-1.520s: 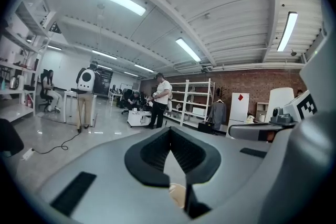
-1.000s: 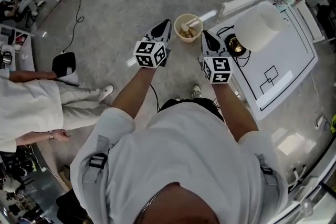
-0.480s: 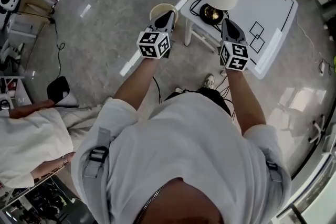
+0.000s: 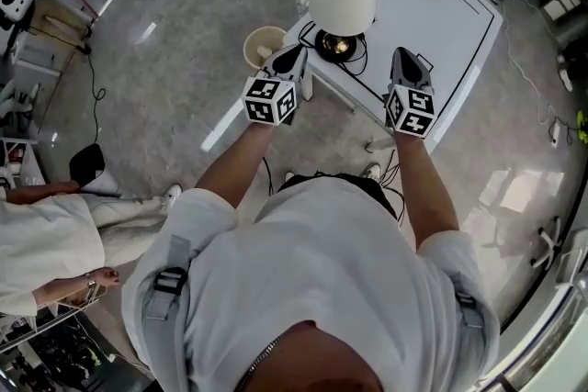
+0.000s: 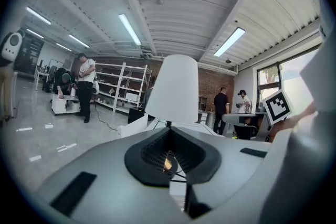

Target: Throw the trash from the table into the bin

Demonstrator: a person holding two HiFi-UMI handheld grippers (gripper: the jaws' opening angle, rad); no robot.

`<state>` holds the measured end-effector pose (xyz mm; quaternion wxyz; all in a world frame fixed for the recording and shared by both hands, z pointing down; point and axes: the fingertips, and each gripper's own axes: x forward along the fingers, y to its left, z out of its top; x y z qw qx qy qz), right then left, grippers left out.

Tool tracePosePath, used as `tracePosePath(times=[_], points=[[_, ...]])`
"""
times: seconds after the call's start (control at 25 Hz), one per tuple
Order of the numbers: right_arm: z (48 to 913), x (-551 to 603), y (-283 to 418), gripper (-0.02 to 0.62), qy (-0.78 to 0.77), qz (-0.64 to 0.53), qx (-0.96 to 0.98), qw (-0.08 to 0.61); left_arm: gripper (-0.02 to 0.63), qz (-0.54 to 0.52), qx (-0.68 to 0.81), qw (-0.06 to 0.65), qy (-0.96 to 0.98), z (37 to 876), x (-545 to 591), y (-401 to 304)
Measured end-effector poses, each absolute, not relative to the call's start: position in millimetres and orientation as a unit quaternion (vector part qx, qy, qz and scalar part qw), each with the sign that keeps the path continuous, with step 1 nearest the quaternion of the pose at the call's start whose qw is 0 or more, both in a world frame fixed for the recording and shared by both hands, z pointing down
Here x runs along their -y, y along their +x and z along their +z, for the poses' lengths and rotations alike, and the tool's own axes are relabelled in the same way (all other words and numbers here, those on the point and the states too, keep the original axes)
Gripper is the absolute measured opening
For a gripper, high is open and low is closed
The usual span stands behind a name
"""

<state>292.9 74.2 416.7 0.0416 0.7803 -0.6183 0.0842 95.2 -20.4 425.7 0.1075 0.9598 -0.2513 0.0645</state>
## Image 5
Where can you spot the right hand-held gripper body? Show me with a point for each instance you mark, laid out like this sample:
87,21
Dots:
277,107

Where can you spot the ceiling strip light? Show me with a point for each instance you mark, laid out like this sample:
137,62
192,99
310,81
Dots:
78,41
63,47
229,41
38,15
130,29
35,33

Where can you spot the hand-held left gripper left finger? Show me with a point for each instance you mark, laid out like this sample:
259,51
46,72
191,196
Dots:
105,170

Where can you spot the large wall window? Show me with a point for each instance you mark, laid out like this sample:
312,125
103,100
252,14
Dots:
288,81

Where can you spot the wooden cubby shelf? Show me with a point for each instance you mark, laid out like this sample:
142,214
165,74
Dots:
203,103

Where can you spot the person's white shirt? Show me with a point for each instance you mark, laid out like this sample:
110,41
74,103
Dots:
317,73

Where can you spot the white microwave oven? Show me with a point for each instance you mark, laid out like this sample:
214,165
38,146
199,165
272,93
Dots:
132,97

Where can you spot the white shade table lamp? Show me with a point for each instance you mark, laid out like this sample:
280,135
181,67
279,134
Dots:
173,89

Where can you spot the white metal shelving rack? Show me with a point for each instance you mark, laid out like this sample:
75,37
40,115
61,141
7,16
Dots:
123,84

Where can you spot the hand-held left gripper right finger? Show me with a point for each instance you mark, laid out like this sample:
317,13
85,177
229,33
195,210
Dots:
231,165

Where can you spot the round ceiling smoke detector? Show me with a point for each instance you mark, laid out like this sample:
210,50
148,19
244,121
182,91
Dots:
160,2

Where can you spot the white low wheeled cabinet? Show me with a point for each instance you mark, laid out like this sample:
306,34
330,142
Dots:
64,106

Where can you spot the black storage crate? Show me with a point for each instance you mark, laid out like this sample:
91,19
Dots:
136,115

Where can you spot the black office chair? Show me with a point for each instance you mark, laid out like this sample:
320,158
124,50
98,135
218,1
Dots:
245,132

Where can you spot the neon green object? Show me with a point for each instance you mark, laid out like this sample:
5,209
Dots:
234,136

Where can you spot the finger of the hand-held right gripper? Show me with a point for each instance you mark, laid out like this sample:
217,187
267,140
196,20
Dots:
244,118

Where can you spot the person's right forearm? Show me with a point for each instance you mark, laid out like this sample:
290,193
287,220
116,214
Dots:
296,119

